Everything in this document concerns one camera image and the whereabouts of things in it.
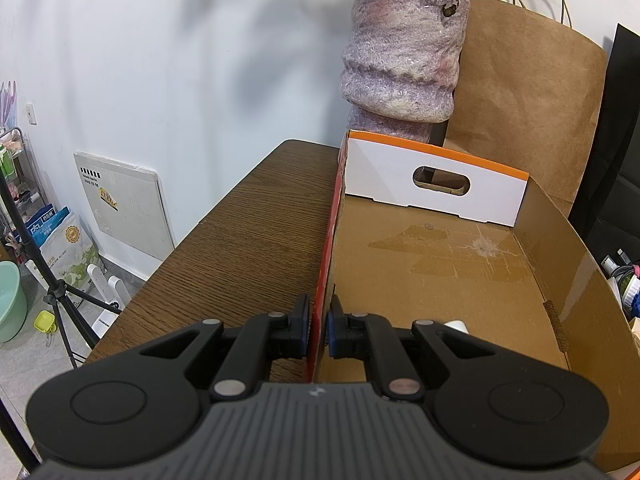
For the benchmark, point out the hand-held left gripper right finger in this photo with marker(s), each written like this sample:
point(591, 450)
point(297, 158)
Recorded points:
point(328, 332)

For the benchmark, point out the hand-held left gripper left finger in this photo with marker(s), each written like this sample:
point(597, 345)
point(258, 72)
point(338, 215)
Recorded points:
point(305, 332)

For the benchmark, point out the cardboard box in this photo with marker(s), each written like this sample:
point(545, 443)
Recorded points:
point(425, 280)

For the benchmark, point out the small white object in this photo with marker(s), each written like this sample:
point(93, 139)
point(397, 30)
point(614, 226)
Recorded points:
point(457, 326)

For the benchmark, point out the white plastic appliance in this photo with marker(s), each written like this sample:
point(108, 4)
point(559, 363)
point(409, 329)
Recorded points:
point(107, 300)

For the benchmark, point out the white bag with green print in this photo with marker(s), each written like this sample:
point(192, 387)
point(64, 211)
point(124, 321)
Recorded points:
point(70, 255)

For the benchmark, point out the yellow small cup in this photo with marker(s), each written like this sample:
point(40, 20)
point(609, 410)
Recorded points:
point(45, 321)

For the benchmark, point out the purple mottled vase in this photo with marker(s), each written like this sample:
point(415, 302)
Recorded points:
point(400, 60)

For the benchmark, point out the blue and white bag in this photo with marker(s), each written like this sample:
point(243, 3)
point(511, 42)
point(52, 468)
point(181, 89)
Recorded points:
point(42, 225)

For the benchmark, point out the black tripod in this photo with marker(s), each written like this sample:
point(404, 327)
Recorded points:
point(30, 245)

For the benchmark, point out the green plastic basin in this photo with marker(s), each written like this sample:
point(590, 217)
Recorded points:
point(10, 305)

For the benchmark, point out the brown paper bag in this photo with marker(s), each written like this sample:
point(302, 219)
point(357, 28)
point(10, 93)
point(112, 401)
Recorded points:
point(525, 85)

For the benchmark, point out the black paper bag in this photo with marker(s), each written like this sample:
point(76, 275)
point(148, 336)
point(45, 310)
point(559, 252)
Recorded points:
point(620, 135)

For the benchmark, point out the white wall panel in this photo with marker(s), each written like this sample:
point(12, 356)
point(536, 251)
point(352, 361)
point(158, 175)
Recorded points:
point(125, 200)

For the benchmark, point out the white wall socket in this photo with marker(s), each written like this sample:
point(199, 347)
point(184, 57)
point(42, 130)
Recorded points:
point(31, 114)

